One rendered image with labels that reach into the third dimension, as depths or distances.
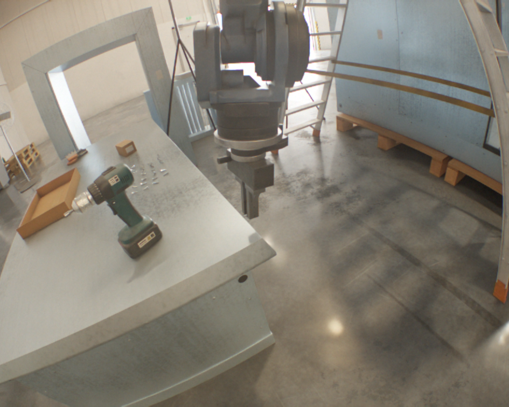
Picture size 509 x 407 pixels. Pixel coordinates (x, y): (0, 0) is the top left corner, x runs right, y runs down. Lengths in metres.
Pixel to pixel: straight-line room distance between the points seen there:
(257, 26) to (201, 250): 0.50
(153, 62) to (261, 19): 1.91
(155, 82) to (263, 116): 1.91
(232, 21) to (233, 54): 0.06
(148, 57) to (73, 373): 2.16
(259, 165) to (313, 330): 0.85
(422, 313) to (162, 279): 1.10
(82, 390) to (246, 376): 0.64
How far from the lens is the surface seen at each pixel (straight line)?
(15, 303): 0.99
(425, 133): 2.26
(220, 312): 0.78
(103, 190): 0.62
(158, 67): 2.33
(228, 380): 1.15
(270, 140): 0.49
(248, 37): 0.48
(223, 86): 0.49
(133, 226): 0.69
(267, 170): 0.51
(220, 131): 0.51
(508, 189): 1.27
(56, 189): 1.61
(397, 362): 1.18
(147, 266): 0.67
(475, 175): 2.06
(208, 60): 0.48
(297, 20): 0.46
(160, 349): 0.84
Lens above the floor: 1.08
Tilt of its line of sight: 37 degrees down
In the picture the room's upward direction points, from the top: 13 degrees counter-clockwise
